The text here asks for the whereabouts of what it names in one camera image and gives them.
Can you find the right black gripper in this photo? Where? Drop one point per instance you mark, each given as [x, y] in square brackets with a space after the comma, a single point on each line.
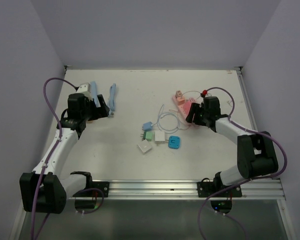
[195, 108]

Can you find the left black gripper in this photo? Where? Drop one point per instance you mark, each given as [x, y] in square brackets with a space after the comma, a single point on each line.
[102, 111]

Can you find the pink power strip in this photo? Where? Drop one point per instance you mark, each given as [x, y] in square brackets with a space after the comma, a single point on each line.
[180, 108]

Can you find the blue round plug adapter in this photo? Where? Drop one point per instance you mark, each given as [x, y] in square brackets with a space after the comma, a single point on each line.
[174, 142]

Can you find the white cube charger plug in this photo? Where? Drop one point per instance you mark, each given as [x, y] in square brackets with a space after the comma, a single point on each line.
[159, 137]

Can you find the light blue charger plug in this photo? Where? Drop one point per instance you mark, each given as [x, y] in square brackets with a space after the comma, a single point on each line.
[148, 126]

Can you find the green charger plug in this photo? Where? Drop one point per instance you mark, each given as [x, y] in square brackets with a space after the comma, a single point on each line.
[147, 135]

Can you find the blue power strip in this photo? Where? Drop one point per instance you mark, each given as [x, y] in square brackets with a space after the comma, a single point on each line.
[94, 93]

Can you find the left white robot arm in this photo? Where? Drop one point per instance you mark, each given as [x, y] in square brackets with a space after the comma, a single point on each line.
[42, 190]

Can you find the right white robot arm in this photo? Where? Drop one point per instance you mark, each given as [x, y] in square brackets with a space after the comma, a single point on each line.
[255, 153]

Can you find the red pink charger plug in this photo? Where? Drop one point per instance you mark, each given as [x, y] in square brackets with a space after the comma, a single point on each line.
[186, 107]

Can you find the tan cube adapter on strip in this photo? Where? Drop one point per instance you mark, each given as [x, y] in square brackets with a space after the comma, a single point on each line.
[178, 94]

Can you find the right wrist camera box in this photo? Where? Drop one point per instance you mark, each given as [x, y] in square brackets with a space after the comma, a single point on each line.
[204, 94]

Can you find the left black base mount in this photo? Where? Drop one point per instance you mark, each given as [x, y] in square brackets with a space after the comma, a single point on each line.
[97, 189]

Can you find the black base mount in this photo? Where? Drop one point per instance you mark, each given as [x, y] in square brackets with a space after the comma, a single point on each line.
[97, 189]
[207, 187]

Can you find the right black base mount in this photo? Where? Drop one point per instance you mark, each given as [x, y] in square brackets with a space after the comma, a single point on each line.
[207, 187]

